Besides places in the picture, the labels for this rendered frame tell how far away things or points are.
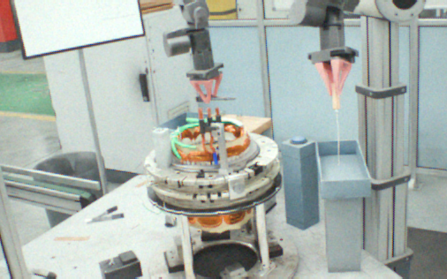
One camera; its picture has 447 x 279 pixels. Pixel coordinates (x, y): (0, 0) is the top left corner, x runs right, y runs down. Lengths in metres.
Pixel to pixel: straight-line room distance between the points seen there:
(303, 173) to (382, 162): 0.22
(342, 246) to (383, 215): 0.26
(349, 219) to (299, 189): 0.25
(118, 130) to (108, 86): 0.32
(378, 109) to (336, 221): 0.33
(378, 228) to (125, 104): 2.47
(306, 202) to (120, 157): 2.53
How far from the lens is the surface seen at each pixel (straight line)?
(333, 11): 1.27
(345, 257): 1.39
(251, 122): 1.62
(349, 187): 1.22
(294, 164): 1.52
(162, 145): 1.25
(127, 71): 3.66
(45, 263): 1.64
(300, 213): 1.57
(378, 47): 1.46
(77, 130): 4.16
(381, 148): 1.52
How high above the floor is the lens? 1.57
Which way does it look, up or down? 20 degrees down
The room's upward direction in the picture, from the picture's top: 6 degrees counter-clockwise
